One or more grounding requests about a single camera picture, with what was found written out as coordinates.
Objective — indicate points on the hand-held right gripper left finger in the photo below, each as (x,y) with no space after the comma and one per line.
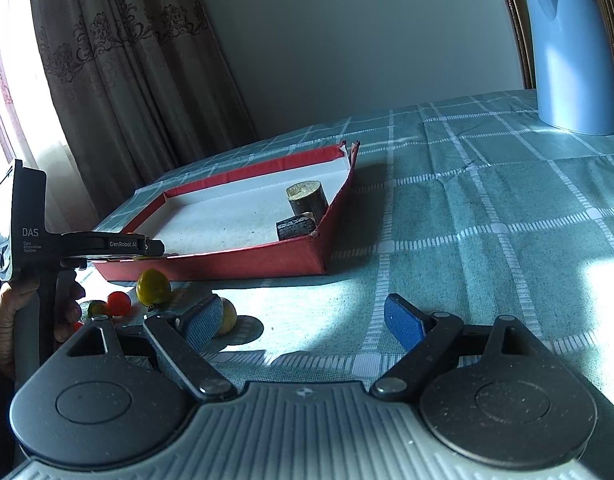
(203,325)

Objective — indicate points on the blue electric kettle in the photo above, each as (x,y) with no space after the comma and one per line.
(572,60)

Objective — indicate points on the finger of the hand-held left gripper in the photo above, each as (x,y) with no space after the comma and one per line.
(156,248)

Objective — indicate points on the green avocado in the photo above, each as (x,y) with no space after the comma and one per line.
(94,306)

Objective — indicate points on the teal checked tablecloth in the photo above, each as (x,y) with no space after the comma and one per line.
(487,210)

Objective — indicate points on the dark wooden frame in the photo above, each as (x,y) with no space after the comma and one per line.
(514,10)

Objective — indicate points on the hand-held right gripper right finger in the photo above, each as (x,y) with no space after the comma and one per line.
(404,325)

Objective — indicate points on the sheer pink curtain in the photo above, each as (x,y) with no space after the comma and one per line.
(12,60)

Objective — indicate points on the green tomato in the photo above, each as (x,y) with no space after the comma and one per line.
(154,285)

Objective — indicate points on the lying dark sugarcane piece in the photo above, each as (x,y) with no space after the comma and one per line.
(294,227)

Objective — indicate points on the small yellow round fruit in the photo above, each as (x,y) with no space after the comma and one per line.
(228,315)

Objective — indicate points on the person's left hand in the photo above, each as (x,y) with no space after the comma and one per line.
(7,320)

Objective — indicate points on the red cardboard box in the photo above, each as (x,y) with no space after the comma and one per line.
(287,260)

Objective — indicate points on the small red cherry tomato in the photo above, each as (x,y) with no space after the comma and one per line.
(118,303)

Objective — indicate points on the upright dark sugarcane piece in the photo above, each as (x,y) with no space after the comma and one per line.
(307,200)

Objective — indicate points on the brown patterned curtain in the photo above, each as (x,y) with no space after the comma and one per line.
(137,60)

